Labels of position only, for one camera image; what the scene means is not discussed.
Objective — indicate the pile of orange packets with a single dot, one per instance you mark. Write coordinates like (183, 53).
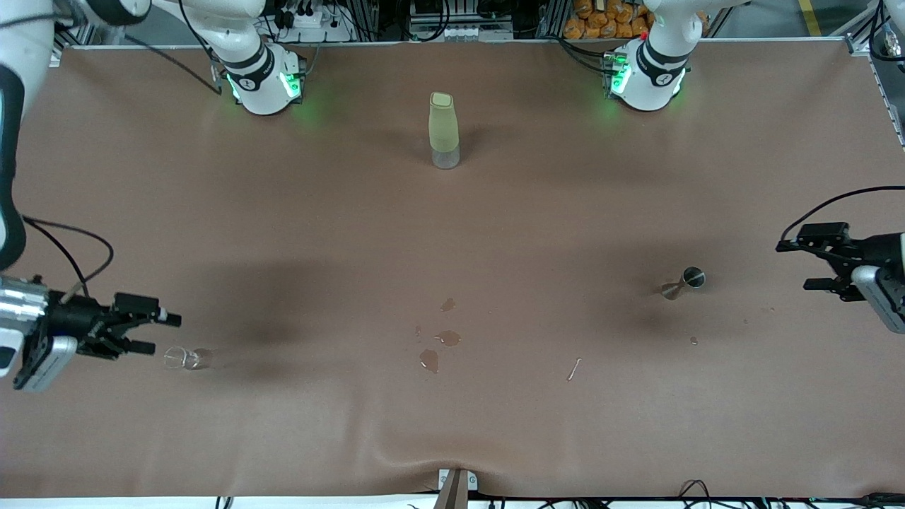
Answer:
(608, 25)

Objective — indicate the white electronics box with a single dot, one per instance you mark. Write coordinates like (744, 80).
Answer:
(459, 32)

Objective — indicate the white power strip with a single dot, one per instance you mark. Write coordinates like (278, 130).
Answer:
(311, 21)

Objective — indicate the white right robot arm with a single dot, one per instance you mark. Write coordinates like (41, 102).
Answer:
(261, 92)

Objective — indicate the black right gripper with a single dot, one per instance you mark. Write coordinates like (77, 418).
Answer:
(73, 316)

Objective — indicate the aluminium frame strut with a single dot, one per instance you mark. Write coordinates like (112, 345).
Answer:
(859, 39)

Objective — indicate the clear glass measuring cup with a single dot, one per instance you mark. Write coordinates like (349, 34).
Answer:
(187, 358)

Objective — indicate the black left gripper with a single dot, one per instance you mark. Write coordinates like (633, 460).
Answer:
(879, 250)

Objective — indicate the small pale stick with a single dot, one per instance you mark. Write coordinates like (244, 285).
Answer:
(574, 369)

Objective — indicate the steel double jigger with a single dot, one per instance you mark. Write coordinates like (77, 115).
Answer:
(693, 277)

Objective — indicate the metal table edge bracket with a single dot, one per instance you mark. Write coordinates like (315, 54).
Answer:
(456, 491)

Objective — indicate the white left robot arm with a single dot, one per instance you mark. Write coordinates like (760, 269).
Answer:
(650, 85)

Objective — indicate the brown table mat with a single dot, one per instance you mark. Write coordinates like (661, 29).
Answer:
(452, 233)

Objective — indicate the green frosted bottle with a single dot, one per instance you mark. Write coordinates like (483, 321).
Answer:
(444, 127)

